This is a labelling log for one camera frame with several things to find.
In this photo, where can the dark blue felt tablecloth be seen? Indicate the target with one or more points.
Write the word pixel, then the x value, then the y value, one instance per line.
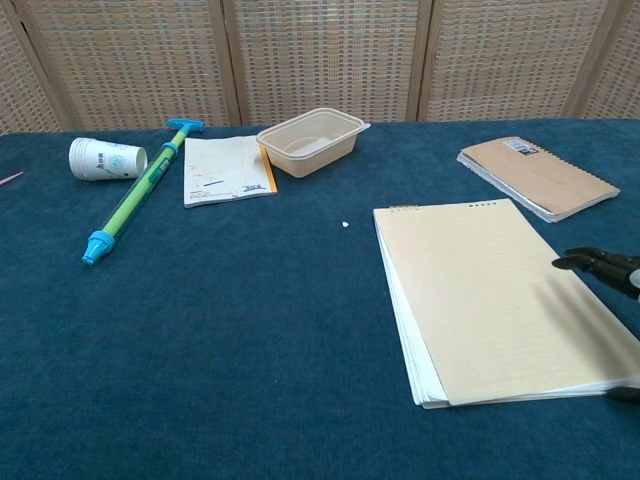
pixel 250 325

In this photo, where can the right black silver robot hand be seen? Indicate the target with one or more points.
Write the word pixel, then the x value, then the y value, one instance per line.
pixel 605 267

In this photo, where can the woven bamboo folding screen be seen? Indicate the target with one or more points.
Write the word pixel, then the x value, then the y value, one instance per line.
pixel 325 55

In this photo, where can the large beige notepad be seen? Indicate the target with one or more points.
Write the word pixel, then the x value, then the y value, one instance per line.
pixel 480 300

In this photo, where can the green blue water pump toy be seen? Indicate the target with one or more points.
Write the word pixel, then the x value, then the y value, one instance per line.
pixel 135 192

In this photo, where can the beige plastic food container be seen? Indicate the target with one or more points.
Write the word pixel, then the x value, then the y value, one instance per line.
pixel 305 160

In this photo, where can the white notepad orange spine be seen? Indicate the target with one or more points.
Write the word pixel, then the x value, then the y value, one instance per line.
pixel 220 170

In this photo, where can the brown spiral notebook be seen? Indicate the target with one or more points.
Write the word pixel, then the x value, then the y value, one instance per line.
pixel 530 175

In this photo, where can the white paper cup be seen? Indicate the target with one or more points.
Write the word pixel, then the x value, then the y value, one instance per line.
pixel 100 160

